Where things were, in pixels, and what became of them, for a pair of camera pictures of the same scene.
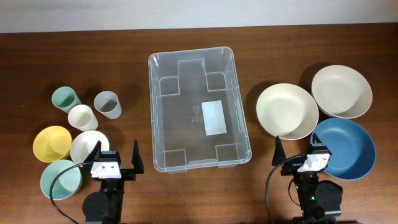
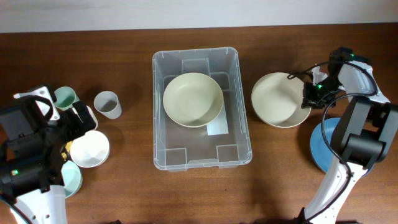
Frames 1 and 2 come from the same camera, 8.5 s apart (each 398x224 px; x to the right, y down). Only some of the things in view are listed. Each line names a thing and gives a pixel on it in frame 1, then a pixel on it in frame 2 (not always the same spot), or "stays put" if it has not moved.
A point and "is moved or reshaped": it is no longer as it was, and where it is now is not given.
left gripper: (130, 173) → (69, 118)
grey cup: (107, 102) stays put
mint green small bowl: (66, 185) stays put
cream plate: (342, 91) is moved or reshaped
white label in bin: (214, 117) stays put
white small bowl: (83, 143) stays put
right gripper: (279, 155) → (308, 101)
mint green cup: (64, 98) stays put
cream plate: (288, 111) → (193, 99)
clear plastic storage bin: (198, 120) stays put
